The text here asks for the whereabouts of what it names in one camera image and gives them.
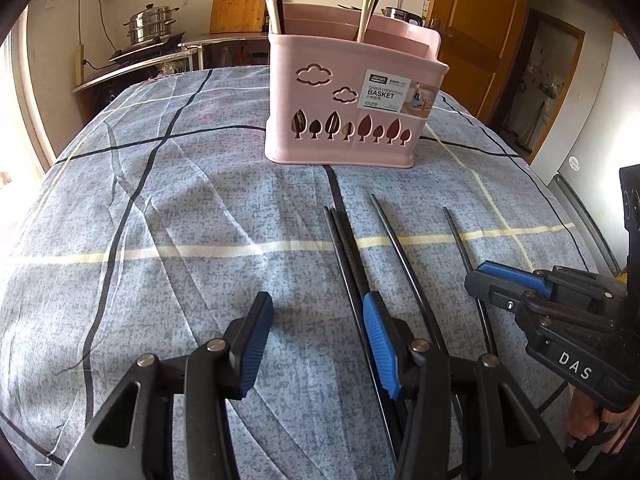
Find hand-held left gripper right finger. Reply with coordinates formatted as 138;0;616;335
362;291;568;480

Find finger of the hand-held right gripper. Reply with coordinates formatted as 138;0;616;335
464;271;617;342
476;259;627;322

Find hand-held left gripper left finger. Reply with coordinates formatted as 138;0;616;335
55;291;275;480

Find pink plastic utensil basket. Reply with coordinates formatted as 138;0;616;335
264;2;450;168

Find wooden chopstick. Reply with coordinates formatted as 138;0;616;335
356;0;377;43

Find person's right hand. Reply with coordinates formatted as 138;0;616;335
567;389;627;442

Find blue plaid tablecloth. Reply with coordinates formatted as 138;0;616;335
0;65;601;480

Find silver refrigerator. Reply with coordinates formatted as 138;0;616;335
531;30;640;286

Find wooden door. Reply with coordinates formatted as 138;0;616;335
425;0;532;127

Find white electric kettle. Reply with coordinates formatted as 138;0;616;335
382;7;427;29

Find low steel counter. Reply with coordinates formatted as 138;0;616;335
71;42;203;123

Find steel kitchen table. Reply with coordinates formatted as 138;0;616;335
182;31;272;72

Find black gas stove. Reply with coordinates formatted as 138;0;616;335
108;32;186;64

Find steel steamer pot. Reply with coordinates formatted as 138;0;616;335
123;3;180;46

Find wooden cutting board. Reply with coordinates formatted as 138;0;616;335
209;0;274;36

